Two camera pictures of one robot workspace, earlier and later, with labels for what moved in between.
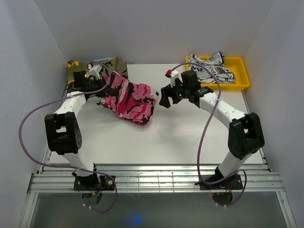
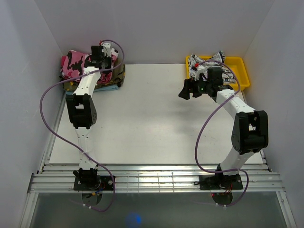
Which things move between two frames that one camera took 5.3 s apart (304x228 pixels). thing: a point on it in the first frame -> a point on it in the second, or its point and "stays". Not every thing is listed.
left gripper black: [105, 92] -> [109, 59]
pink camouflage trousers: [133, 102] -> [72, 64]
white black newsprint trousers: [216, 65] stays
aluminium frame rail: [155, 178] stays
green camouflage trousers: [109, 65] -> [117, 79]
